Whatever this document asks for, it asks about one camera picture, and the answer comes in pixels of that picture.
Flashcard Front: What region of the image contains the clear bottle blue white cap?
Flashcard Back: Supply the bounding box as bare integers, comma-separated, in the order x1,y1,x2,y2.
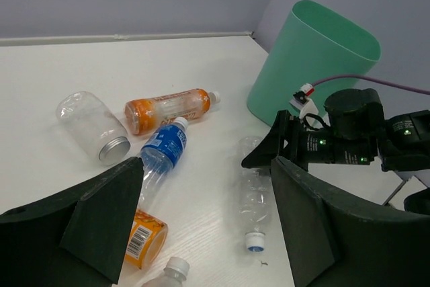
237,136,273,253

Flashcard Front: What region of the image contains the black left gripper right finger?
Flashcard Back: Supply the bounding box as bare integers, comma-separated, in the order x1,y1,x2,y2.
271,157,429,286

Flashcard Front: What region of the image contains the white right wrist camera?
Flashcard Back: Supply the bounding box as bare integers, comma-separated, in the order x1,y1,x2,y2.
290,83,318,120

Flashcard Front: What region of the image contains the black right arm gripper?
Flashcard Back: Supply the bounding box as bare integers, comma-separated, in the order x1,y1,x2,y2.
241,110,333,168

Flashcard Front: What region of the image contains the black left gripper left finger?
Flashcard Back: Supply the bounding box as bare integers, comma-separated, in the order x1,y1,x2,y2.
1,157,144,286

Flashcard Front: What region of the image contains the long orange label bottle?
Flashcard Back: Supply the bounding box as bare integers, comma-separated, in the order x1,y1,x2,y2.
124,88,221,136

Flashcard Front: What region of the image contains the clear bottle green blue label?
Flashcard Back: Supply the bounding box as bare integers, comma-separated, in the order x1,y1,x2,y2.
142,257,190,287

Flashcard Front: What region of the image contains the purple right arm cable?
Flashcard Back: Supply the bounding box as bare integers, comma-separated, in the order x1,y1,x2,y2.
310,74,430,96

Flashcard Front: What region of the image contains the small orange juice bottle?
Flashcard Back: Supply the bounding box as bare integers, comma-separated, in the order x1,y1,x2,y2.
124,210,169,270

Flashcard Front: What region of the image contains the green plastic bin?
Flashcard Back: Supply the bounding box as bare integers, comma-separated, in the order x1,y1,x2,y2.
247,0,381,125

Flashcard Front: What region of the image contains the clear jar with silver rim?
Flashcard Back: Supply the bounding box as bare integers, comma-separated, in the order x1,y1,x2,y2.
56,91,131,166

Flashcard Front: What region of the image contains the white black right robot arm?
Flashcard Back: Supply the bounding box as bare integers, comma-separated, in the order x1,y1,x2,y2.
241,89,429,209

